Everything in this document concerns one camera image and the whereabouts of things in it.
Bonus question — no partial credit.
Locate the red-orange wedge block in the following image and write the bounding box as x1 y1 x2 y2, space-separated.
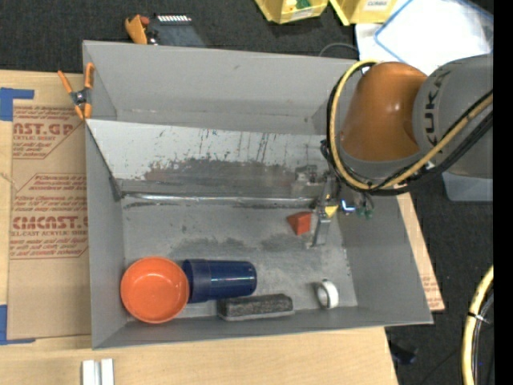
285 211 313 237

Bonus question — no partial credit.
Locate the white tape roll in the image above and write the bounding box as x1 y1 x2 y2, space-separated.
312 278 340 310

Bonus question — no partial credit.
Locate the orange bowl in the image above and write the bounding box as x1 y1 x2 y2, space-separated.
119 256 191 325

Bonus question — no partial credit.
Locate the dark grey felt eraser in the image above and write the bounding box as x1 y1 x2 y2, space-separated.
216 293 296 322

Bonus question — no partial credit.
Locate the brown cardboard board red print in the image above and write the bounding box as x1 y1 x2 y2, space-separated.
0 69 446 347

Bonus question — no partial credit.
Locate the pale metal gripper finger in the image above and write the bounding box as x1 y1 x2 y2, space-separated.
310 213 333 249

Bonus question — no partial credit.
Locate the grey metal bin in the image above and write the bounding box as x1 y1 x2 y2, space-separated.
82 40 434 351

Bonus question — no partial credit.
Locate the dark blue cup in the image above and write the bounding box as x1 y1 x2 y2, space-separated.
181 258 258 305

